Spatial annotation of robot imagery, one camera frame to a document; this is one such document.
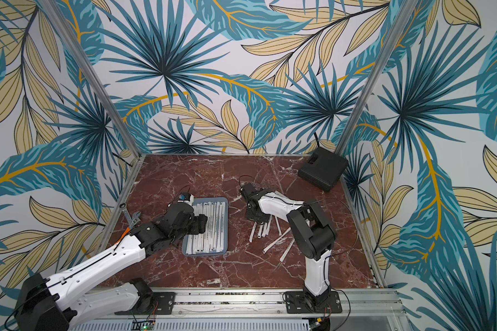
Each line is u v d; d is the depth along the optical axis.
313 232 0.50
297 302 0.74
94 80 0.86
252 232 0.91
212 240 0.88
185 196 0.70
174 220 0.58
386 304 0.75
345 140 1.13
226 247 0.86
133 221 0.92
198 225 0.71
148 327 0.71
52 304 0.38
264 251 0.86
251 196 0.68
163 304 0.74
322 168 1.10
